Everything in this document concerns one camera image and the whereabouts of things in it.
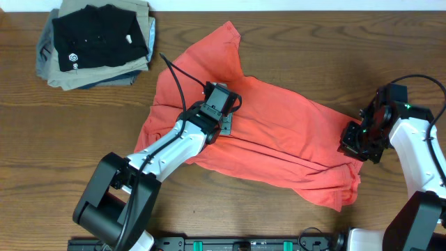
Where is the red-orange t-shirt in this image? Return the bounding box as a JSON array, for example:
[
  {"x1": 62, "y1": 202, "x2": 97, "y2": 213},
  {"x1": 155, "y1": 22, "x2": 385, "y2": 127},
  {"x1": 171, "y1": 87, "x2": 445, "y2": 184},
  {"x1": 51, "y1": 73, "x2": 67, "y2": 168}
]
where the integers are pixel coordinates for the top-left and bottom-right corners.
[{"x1": 135, "y1": 22, "x2": 362, "y2": 211}]

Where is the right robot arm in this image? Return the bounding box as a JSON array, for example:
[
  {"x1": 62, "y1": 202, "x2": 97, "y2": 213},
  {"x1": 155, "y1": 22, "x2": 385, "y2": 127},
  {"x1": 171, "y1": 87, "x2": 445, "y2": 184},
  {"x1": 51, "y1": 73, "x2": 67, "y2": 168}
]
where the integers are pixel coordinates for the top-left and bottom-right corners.
[{"x1": 339, "y1": 84, "x2": 445, "y2": 250}]

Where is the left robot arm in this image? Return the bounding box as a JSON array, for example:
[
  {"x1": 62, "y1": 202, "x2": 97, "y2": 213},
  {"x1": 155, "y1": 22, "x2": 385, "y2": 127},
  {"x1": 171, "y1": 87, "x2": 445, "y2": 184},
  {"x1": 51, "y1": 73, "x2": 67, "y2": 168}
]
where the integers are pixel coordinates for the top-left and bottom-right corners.
[{"x1": 72, "y1": 82, "x2": 242, "y2": 250}]

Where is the folded light blue garment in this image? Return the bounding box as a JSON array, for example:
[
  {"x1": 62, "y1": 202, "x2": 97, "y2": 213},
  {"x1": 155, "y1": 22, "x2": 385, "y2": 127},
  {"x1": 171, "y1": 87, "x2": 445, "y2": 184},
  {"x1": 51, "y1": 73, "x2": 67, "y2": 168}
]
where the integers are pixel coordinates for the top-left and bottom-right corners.
[{"x1": 147, "y1": 17, "x2": 155, "y2": 61}]

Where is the folded grey garment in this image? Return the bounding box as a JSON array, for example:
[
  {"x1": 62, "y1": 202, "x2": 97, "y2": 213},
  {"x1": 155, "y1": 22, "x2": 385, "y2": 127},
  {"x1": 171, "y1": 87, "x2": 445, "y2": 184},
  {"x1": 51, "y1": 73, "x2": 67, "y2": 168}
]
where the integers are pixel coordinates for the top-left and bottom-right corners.
[{"x1": 36, "y1": 8, "x2": 59, "y2": 80}]

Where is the right black camera cable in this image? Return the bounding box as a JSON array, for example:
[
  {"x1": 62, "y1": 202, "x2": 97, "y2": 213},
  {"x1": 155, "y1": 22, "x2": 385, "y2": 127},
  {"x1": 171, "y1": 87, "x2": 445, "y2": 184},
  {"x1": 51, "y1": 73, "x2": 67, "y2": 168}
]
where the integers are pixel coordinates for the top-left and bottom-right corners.
[{"x1": 390, "y1": 73, "x2": 446, "y2": 189}]

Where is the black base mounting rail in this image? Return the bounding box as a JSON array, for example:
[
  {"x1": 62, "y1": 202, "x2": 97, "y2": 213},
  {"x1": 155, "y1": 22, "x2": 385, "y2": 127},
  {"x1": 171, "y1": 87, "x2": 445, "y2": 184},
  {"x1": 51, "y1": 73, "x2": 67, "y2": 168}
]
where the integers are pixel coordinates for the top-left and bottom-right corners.
[{"x1": 67, "y1": 235, "x2": 349, "y2": 251}]

